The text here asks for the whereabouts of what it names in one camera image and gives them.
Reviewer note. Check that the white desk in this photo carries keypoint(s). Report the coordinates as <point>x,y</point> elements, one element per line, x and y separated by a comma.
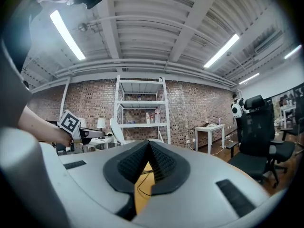
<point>286,109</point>

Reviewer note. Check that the black mesh office chair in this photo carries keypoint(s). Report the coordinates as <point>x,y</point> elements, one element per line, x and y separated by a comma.
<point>257,129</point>

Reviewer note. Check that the white plastic chair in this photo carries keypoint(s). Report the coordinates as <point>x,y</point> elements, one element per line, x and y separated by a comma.
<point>116,129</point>

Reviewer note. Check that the small red label bottle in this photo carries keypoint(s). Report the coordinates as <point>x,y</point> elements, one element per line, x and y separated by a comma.
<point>152,119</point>

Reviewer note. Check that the white metal shelf rack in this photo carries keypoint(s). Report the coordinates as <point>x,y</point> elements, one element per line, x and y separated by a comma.
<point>142,102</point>

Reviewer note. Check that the long ceiling tube light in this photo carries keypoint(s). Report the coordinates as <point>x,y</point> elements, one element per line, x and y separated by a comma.
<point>249,78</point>
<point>222,50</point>
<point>293,51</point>
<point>67,35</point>

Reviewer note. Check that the person's grey shirt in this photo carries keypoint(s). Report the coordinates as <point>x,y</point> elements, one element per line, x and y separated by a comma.
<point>12,91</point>

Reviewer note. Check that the tall clear plastic bottle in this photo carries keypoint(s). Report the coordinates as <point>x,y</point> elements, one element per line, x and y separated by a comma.
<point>157,116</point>

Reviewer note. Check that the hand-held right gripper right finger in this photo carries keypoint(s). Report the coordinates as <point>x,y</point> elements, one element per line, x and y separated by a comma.
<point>202,174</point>

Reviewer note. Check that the white side table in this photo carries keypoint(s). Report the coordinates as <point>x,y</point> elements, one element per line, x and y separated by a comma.
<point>210,128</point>

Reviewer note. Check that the small white bottle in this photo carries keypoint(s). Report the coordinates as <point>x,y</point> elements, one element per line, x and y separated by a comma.
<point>147,119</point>

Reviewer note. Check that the ceiling air conditioner unit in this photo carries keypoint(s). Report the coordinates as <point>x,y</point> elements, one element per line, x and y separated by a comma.
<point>269,41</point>

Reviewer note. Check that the silver metal pot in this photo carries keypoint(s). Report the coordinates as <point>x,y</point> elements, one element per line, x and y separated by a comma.
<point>107,145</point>

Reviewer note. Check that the person's left forearm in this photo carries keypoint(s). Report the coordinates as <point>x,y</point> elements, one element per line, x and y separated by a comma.
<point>40,125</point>

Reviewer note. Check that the round ceiling fixture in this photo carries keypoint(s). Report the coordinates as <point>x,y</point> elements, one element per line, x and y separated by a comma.
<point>82,27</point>

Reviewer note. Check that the white table lamp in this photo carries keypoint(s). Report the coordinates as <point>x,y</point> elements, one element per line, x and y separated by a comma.
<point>83,123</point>
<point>101,122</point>

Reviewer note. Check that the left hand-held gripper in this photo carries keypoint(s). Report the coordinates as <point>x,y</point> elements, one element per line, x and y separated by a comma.
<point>69,123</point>

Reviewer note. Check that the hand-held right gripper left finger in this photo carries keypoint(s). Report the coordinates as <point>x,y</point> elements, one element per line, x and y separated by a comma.
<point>85,186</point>

